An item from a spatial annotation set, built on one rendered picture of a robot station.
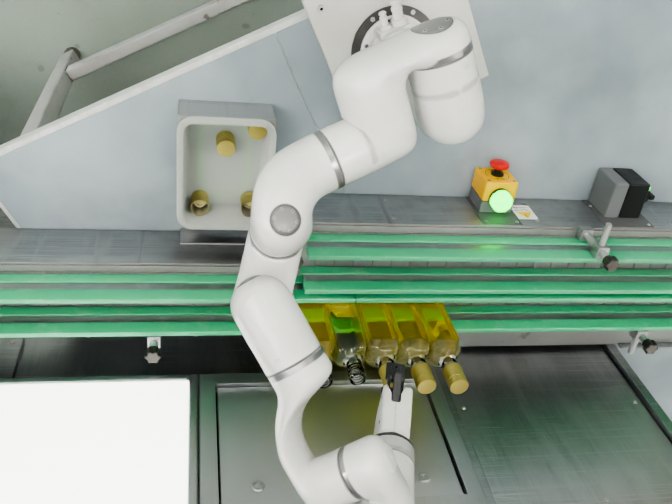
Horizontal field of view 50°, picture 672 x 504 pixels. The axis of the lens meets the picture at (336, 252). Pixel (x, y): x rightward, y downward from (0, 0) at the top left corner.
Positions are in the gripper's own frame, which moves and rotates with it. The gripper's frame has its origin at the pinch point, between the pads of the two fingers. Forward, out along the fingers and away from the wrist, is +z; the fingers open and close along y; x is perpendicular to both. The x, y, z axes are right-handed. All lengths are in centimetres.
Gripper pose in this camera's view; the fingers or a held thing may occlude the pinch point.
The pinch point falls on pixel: (392, 383)
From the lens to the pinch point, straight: 125.2
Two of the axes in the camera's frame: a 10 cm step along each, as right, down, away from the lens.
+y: 1.2, -8.4, -5.2
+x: -9.9, -1.5, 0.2
